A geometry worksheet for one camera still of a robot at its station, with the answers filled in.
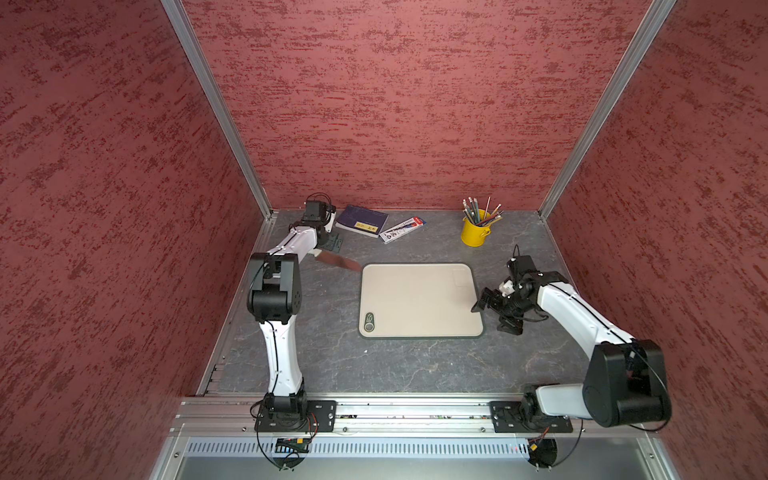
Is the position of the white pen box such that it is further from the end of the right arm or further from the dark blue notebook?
the end of the right arm

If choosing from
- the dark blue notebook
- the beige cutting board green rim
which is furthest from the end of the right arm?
the dark blue notebook

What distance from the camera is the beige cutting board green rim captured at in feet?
2.95

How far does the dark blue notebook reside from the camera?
45.6 inches

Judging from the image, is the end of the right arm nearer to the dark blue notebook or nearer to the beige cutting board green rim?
the beige cutting board green rim

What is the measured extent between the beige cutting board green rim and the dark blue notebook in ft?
0.53
